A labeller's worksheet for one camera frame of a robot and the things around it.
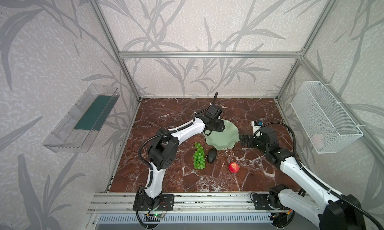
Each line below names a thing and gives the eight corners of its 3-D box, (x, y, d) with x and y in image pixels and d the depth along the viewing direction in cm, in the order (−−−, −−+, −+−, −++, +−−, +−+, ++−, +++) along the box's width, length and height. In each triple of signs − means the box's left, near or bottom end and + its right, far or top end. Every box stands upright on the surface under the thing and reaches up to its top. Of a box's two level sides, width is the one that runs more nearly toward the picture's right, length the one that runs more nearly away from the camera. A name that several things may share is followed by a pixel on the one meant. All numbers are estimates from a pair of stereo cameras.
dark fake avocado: (207, 163, 88) (208, 161, 85) (207, 150, 93) (207, 148, 90) (217, 163, 88) (217, 161, 85) (216, 150, 93) (216, 148, 90)
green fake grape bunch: (193, 170, 86) (192, 167, 82) (194, 145, 96) (193, 142, 92) (205, 170, 86) (205, 167, 82) (204, 145, 96) (205, 142, 92)
